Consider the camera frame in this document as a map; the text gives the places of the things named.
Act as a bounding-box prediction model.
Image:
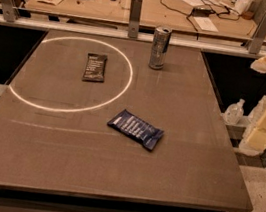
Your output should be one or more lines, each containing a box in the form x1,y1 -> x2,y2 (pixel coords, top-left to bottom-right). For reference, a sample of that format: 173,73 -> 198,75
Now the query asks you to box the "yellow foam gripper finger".
250,55 -> 266,74

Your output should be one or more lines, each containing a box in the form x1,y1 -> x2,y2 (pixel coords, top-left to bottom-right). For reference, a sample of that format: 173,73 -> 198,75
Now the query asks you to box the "blue rxbar wrapper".
107,110 -> 164,151

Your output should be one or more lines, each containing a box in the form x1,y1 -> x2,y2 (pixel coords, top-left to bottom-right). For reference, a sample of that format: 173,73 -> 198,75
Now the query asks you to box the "black rxbar wrapper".
82,53 -> 108,82

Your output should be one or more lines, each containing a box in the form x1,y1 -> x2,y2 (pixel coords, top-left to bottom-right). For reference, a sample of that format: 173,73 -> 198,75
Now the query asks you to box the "clear plastic bottle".
223,99 -> 245,125

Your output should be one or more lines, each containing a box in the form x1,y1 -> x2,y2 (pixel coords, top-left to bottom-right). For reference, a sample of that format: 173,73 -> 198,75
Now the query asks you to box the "white paper sheet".
194,16 -> 218,32

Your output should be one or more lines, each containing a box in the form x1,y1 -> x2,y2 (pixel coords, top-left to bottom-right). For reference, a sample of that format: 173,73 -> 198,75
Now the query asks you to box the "wooden workbench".
25,0 -> 257,40

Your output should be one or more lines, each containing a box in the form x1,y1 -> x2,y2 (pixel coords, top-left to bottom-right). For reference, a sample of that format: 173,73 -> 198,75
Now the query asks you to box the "black power adapter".
192,6 -> 213,17

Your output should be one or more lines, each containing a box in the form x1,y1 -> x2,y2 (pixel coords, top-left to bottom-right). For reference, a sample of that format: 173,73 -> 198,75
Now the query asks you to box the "silver blue energy drink can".
149,26 -> 172,70

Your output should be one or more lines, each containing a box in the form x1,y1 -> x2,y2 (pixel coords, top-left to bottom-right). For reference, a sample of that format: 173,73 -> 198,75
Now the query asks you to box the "metal rail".
0,15 -> 266,59

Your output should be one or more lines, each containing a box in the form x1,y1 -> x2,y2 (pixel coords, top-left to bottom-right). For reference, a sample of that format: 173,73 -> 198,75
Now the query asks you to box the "right metal bracket post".
246,11 -> 266,55

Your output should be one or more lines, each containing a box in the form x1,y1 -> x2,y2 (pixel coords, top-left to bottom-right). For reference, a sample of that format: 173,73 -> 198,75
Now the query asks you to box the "black cable on bench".
155,0 -> 244,39

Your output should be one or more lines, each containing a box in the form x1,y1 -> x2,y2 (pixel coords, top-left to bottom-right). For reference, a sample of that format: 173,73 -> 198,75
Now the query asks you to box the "middle metal bracket post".
128,0 -> 143,39

